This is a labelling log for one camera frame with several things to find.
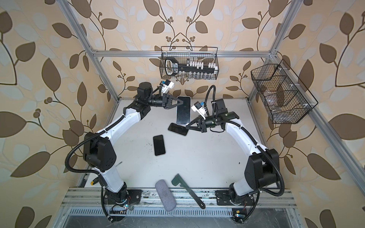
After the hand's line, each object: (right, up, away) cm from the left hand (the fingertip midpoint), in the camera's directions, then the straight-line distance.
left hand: (183, 103), depth 69 cm
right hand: (+2, -13, +4) cm, 14 cm away
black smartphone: (-18, -27, +29) cm, 44 cm away
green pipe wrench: (-3, -43, +11) cm, 44 cm away
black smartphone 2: (-4, -16, +27) cm, 32 cm away
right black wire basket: (+54, +3, +4) cm, 54 cm away
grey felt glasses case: (-9, -47, +4) cm, 48 cm away
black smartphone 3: (0, -4, +2) cm, 4 cm away
